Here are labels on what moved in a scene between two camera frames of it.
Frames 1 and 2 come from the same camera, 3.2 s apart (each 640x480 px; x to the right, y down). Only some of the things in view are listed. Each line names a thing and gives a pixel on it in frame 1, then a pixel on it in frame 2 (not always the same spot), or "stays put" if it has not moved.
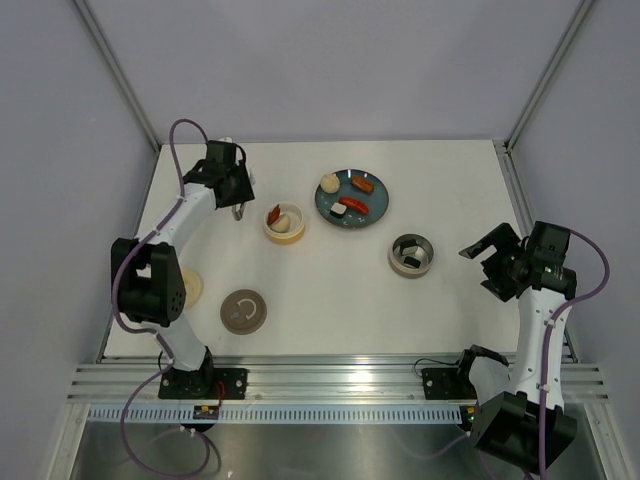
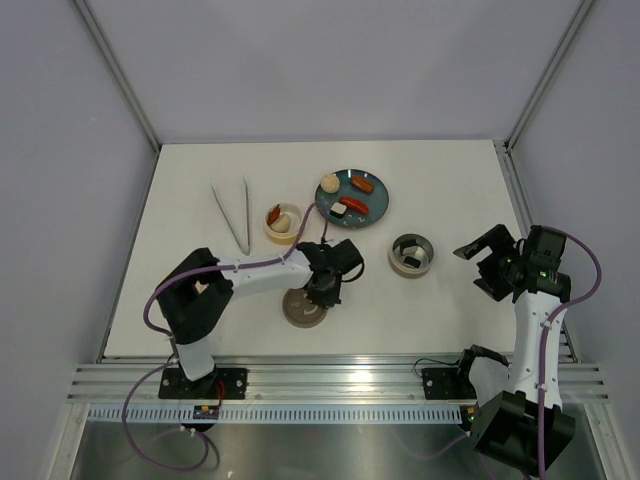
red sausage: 274,214 stays put
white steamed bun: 282,224 stays put
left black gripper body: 240,187 to 330,294
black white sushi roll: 412,261 stays put
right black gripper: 503,238 stays put
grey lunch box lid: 243,311 to 300,311
